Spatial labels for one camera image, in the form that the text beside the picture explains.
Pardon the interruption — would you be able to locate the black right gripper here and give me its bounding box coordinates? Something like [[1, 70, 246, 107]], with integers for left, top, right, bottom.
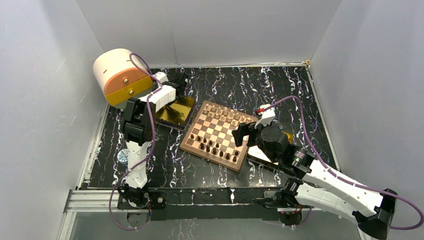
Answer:
[[231, 118, 278, 164]]

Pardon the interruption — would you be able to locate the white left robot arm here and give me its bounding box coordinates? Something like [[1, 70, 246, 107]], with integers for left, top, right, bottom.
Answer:
[[121, 72, 190, 208]]

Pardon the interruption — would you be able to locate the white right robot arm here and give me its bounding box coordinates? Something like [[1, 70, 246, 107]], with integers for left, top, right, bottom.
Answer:
[[231, 122, 396, 240]]

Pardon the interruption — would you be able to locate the wooden chess board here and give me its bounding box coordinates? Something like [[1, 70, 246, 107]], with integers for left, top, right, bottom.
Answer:
[[180, 100, 258, 172]]

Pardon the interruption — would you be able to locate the gold tin lid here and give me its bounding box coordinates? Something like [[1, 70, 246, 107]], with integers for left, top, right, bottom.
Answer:
[[247, 131, 294, 170]]

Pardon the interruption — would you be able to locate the gold tin box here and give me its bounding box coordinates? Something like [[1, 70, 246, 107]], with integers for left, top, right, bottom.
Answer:
[[155, 96, 195, 131]]

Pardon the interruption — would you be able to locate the round cream drawer cabinet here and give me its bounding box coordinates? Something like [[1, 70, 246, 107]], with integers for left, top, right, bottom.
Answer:
[[92, 48, 153, 110]]

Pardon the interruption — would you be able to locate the small white blue bottle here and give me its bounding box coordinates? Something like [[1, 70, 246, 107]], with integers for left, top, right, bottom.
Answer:
[[116, 148, 130, 166]]

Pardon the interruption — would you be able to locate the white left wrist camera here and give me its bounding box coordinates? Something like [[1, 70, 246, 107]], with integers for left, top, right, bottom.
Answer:
[[153, 71, 169, 85]]

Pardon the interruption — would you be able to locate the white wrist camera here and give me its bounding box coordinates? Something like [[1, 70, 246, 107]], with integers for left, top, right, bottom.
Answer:
[[153, 71, 169, 85], [254, 104, 276, 129]]

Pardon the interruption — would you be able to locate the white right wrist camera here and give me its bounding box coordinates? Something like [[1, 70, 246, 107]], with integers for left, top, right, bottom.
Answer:
[[254, 104, 276, 129]]

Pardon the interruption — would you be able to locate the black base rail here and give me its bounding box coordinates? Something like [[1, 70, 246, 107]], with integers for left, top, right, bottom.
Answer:
[[116, 187, 311, 225]]

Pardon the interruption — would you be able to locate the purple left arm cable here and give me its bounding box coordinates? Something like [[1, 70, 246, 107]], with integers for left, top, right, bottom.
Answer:
[[108, 52, 165, 232]]

